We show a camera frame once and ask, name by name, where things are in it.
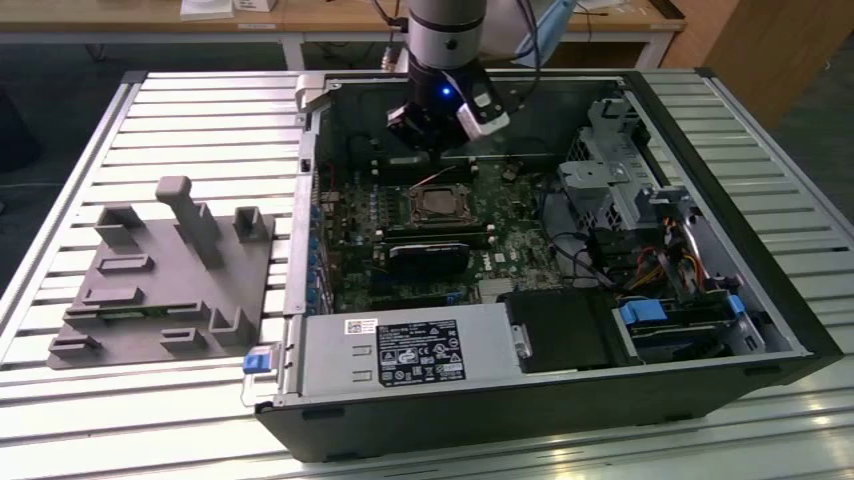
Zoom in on silver square CPU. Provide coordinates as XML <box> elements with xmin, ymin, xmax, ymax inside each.
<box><xmin>425</xmin><ymin>193</ymin><xmax>463</xmax><ymax>215</ymax></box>

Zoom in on metal socket cover frame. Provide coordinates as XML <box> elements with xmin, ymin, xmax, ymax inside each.
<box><xmin>407</xmin><ymin>184</ymin><xmax>476</xmax><ymax>226</ymax></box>

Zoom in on black RAM slot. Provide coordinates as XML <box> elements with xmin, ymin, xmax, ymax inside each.
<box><xmin>399</xmin><ymin>160</ymin><xmax>480</xmax><ymax>184</ymax></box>

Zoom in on black graphics card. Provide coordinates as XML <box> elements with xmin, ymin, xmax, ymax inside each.
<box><xmin>382</xmin><ymin>239</ymin><xmax>472</xmax><ymax>275</ymax></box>

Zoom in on grey metal drive cage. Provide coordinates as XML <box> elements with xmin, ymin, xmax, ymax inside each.
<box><xmin>556</xmin><ymin>97</ymin><xmax>701</xmax><ymax>231</ymax></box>

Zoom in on green motherboard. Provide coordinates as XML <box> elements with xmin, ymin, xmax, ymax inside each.
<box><xmin>312</xmin><ymin>159</ymin><xmax>605</xmax><ymax>314</ymax></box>

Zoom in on small silver chipset heatsink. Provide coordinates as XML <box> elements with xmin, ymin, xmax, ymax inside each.
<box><xmin>477</xmin><ymin>279</ymin><xmax>519</xmax><ymax>301</ymax></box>

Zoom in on white cardboard box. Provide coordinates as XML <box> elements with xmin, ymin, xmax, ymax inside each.
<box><xmin>178</xmin><ymin>0</ymin><xmax>236</xmax><ymax>21</ymax></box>

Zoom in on blue disk carrier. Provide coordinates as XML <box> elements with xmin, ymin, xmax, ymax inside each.
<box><xmin>617</xmin><ymin>297</ymin><xmax>668</xmax><ymax>329</ymax></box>

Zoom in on silver power supply unit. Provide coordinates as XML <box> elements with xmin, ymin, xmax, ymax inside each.
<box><xmin>292</xmin><ymin>302</ymin><xmax>528</xmax><ymax>396</ymax></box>

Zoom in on grey parts rack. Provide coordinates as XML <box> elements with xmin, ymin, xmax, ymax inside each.
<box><xmin>46</xmin><ymin>175</ymin><xmax>276</xmax><ymax>371</ymax></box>

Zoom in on wooden cabinet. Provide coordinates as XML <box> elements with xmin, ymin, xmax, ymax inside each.
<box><xmin>656</xmin><ymin>0</ymin><xmax>854</xmax><ymax>129</ymax></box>

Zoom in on long wooden desk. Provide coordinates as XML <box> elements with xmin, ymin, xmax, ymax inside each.
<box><xmin>0</xmin><ymin>0</ymin><xmax>688</xmax><ymax>71</ymax></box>

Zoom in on blue case latch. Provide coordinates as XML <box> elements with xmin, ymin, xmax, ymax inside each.
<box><xmin>242</xmin><ymin>344</ymin><xmax>278</xmax><ymax>374</ymax></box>

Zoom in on metal disk bay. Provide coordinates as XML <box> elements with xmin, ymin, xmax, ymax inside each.
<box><xmin>612</xmin><ymin>294</ymin><xmax>752</xmax><ymax>362</ymax></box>

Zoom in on green RAM stick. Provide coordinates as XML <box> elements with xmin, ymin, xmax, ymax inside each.
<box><xmin>98</xmin><ymin>307</ymin><xmax>168</xmax><ymax>319</ymax></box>

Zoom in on black open PC case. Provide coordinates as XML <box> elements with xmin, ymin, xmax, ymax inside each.
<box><xmin>252</xmin><ymin>68</ymin><xmax>843</xmax><ymax>464</ymax></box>

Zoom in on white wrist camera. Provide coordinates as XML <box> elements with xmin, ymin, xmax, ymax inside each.
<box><xmin>456</xmin><ymin>74</ymin><xmax>512</xmax><ymax>139</ymax></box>

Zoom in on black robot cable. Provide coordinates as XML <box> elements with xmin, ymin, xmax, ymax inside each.
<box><xmin>513</xmin><ymin>0</ymin><xmax>545</xmax><ymax>110</ymax></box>

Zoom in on black internal cable bundle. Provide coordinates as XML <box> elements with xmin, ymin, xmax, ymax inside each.
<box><xmin>543</xmin><ymin>229</ymin><xmax>635</xmax><ymax>291</ymax></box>

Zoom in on orange and yellow wires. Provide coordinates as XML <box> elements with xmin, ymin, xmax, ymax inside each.
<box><xmin>625</xmin><ymin>244</ymin><xmax>708</xmax><ymax>296</ymax></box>

